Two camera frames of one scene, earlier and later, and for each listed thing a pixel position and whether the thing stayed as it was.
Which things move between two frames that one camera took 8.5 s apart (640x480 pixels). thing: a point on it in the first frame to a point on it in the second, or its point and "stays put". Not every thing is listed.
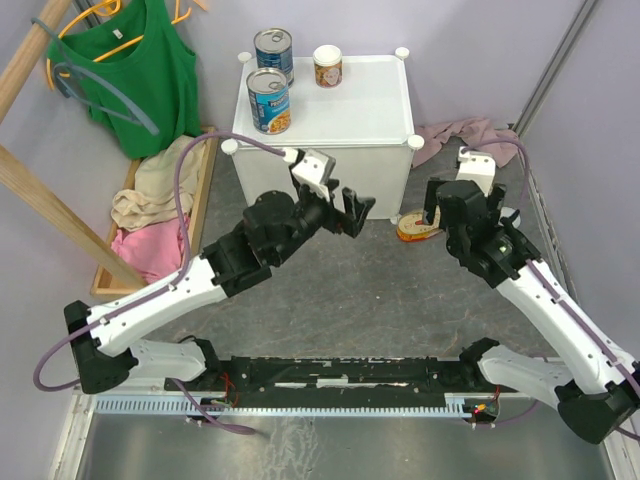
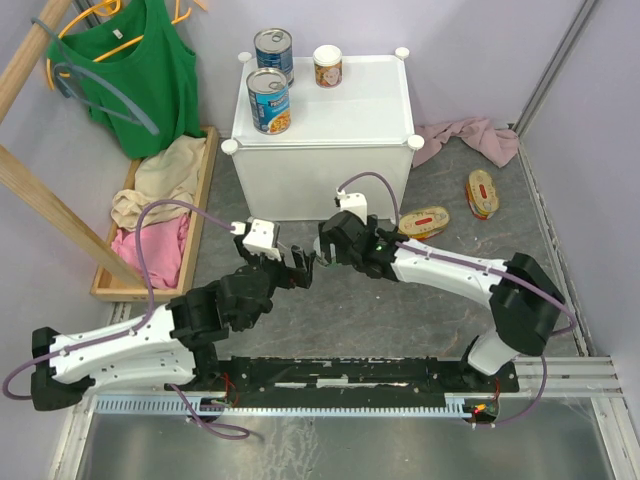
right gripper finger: [496, 195] to [372, 222]
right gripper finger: [430, 202] to [325, 248]
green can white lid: [507, 212] to [320, 256]
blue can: [274, 50] stays put
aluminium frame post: [579, 20] stays put
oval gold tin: [410, 226] stays put
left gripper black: [339, 221] to [291, 276]
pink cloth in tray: [155, 250] stays put
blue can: [270, 102] stays put
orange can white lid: [328, 65] stays put
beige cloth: [154, 197] stays put
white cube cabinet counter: [365, 123] stays put
